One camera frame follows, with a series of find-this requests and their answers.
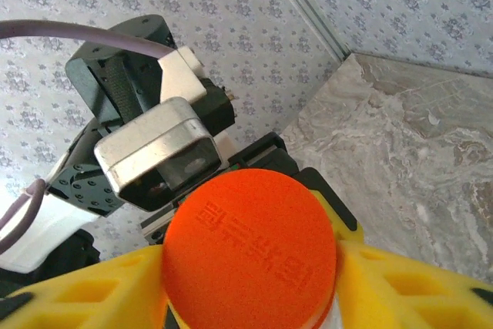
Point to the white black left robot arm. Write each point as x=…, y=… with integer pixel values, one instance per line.
x=58, y=221

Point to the aluminium corner post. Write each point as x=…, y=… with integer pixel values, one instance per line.
x=308, y=9

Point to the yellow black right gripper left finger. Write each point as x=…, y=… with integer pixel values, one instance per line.
x=77, y=298

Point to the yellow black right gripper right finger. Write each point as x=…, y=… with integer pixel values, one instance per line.
x=404, y=294

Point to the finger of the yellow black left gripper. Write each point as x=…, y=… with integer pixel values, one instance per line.
x=339, y=217

